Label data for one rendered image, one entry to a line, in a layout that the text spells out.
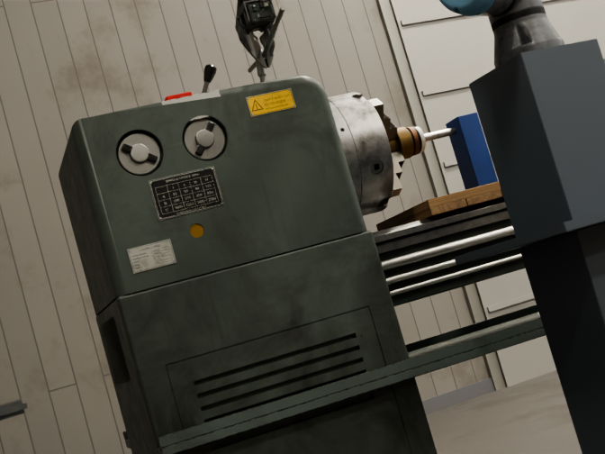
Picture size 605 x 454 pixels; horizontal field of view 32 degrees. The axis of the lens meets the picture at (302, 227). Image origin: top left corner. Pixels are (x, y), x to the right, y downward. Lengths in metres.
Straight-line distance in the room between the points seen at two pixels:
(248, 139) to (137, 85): 3.48
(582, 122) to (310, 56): 4.13
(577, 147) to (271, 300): 0.73
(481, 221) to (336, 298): 0.48
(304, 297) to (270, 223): 0.18
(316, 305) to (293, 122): 0.42
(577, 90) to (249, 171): 0.72
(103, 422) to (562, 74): 3.75
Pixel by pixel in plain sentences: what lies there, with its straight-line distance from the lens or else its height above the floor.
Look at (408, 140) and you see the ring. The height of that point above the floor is 1.08.
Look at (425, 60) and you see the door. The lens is 6.49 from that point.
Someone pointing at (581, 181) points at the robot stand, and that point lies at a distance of 2.16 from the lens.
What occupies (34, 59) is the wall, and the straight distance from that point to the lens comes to 5.75.
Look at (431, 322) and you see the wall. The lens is 6.17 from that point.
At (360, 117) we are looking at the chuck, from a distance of 2.58.
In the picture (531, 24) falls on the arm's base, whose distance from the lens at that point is 2.25.
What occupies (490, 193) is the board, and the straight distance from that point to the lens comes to 2.63.
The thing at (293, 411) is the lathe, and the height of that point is 0.53.
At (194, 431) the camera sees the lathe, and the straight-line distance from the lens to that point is 2.22.
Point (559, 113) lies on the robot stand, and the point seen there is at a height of 0.96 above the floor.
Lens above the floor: 0.71
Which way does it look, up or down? 5 degrees up
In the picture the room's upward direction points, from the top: 16 degrees counter-clockwise
